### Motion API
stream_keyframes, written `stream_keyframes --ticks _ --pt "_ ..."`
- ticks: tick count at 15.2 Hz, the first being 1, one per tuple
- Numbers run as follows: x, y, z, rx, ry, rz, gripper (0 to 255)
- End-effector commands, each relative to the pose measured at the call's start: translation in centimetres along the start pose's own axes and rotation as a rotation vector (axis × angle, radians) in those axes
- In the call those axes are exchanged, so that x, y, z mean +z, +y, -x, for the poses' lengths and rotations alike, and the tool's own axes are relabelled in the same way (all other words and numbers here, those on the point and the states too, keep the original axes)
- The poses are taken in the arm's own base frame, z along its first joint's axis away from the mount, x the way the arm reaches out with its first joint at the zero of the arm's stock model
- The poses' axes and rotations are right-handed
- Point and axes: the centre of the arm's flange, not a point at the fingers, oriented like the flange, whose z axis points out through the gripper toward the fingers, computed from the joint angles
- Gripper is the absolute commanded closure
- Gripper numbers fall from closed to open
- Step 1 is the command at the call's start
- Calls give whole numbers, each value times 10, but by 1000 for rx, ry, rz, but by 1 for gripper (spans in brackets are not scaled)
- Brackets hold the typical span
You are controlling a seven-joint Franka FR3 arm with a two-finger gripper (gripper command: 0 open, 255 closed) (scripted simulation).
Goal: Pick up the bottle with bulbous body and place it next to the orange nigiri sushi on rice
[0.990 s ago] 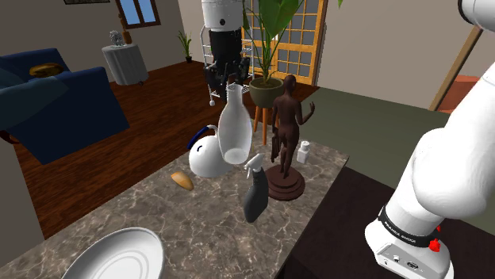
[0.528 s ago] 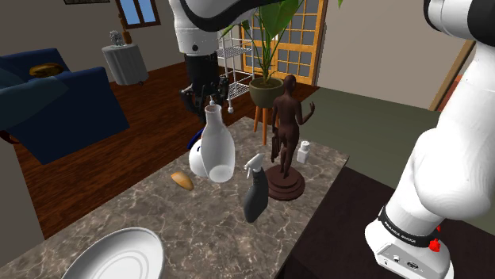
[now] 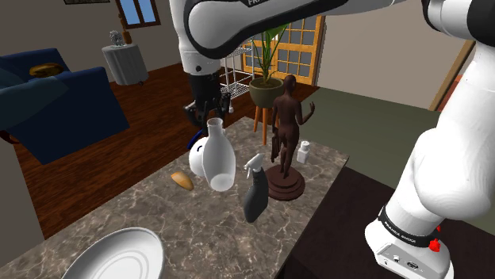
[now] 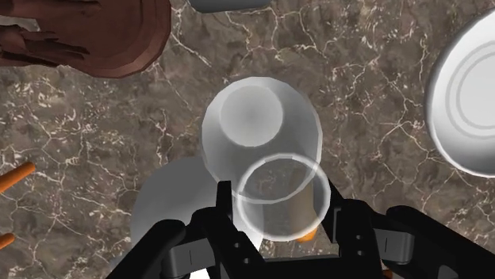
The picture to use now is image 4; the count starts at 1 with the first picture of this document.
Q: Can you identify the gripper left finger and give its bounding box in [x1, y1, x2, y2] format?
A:
[106, 179, 269, 279]

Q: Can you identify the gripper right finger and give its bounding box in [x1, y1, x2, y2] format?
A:
[324, 181, 495, 279]

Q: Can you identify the clear glass cup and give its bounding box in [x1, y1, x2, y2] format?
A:
[201, 76, 332, 243]

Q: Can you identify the white plate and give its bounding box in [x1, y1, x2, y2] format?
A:
[424, 8, 495, 179]

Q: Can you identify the brown wooden bowl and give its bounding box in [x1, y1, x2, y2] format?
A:
[0, 0, 172, 79]

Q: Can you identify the grey rounded object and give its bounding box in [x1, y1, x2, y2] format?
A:
[187, 0, 274, 13]

